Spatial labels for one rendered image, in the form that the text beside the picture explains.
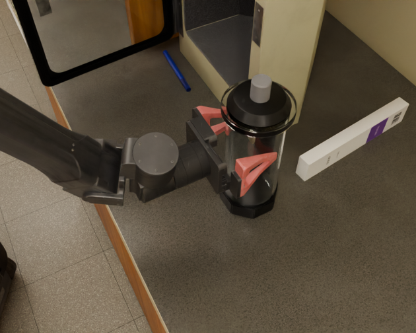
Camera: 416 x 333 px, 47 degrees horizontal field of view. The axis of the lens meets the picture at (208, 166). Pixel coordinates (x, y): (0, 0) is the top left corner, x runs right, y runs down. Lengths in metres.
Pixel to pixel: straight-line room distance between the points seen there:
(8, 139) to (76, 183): 0.12
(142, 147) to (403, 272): 0.47
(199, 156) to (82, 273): 1.27
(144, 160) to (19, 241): 1.47
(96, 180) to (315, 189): 0.42
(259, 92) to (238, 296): 0.32
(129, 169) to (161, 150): 0.05
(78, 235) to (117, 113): 1.03
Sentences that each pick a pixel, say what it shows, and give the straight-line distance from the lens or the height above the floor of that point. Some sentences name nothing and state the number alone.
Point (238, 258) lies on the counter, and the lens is 0.79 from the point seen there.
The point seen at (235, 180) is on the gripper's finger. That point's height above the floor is 1.10.
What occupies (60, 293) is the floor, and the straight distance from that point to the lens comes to 1.87.
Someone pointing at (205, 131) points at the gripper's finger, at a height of 1.13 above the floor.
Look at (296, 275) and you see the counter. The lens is 0.79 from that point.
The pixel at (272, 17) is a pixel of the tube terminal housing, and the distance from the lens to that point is 0.76.
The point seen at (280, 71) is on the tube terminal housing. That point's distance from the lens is 0.84.
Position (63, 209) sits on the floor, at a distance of 2.05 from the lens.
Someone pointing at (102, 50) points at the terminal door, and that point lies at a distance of 1.02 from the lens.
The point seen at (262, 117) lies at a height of 1.18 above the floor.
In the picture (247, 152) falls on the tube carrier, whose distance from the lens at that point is 0.70.
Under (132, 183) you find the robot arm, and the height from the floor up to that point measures 1.12.
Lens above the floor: 1.64
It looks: 52 degrees down
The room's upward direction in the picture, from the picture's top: straight up
